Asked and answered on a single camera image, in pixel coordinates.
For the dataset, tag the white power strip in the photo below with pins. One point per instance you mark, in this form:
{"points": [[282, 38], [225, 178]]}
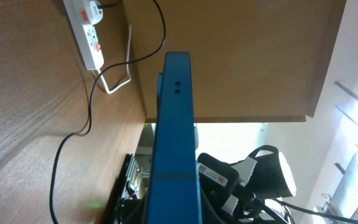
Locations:
{"points": [[87, 40]]}

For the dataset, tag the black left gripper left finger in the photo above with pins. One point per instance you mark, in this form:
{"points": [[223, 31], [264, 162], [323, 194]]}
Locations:
{"points": [[136, 215]]}

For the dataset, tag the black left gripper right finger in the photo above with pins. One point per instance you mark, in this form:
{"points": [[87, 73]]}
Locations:
{"points": [[209, 216]]}

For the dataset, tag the blue Galaxy smartphone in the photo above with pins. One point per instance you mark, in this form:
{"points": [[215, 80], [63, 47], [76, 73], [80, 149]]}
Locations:
{"points": [[174, 193]]}

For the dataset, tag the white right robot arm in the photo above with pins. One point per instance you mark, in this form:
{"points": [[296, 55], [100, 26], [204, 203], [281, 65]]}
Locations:
{"points": [[263, 174]]}

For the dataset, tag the white charger plug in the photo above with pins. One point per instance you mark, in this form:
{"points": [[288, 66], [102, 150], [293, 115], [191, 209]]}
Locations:
{"points": [[87, 12]]}

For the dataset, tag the black electronics box below table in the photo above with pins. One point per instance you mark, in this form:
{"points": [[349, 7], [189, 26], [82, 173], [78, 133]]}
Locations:
{"points": [[129, 188]]}

